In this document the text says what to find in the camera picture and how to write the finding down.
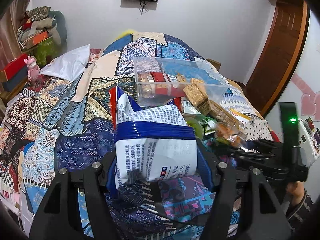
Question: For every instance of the gold tray pastry packet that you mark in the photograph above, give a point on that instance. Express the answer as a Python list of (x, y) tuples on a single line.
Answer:
[(219, 113)]

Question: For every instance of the wooden bed post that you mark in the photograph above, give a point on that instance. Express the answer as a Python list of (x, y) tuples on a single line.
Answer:
[(214, 63)]

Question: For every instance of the white pillow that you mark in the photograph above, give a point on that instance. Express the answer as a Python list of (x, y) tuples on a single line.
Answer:
[(68, 66)]

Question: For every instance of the patchwork patterned bed quilt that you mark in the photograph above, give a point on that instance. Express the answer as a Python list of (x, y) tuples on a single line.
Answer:
[(63, 123)]

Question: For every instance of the blue white snack bag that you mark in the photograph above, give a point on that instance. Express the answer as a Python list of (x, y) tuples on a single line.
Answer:
[(152, 144)]

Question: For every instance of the pile of clothes and boxes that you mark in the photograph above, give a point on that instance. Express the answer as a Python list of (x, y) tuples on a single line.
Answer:
[(43, 34)]

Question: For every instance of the red box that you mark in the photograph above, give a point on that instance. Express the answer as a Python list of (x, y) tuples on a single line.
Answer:
[(12, 68)]

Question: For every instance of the orange cracker clear packet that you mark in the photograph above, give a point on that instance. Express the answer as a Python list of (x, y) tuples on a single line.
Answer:
[(229, 135)]

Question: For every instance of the clear plastic storage bin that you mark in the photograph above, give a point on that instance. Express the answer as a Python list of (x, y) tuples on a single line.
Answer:
[(159, 79)]

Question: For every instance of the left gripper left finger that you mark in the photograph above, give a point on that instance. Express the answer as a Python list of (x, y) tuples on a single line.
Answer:
[(75, 207)]

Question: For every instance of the pink curtain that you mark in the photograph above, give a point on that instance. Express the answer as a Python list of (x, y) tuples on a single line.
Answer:
[(12, 13)]

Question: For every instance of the beige barcode cake packet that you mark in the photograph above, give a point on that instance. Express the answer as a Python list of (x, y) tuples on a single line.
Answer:
[(196, 94)]

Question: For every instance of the yellow white chips packet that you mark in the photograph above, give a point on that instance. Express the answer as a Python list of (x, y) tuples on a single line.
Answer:
[(245, 122)]

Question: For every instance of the person's right hand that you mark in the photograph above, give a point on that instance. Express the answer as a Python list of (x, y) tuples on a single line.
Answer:
[(296, 190)]

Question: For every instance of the brown wooden door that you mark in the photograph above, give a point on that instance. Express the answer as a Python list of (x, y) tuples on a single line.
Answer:
[(280, 54)]

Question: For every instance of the pink toy figure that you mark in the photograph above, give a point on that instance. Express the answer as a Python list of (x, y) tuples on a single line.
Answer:
[(33, 68)]

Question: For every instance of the green pea snack packet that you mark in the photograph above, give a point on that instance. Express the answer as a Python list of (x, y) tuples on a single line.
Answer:
[(209, 125)]

